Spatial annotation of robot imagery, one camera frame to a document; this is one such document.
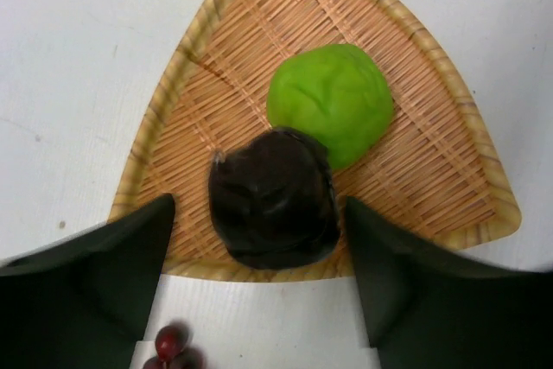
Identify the dark purple fake fruit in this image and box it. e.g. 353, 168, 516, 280
207, 127, 340, 270

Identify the triangular woven bamboo basket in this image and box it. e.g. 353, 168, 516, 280
110, 0, 521, 283

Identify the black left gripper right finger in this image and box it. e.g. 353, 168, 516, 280
344, 197, 552, 368

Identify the green fake fruit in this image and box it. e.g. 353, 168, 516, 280
266, 44, 394, 169

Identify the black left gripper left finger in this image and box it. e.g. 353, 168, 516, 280
1, 194, 175, 368

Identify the red fake grape bunch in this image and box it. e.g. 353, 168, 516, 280
142, 322, 206, 369

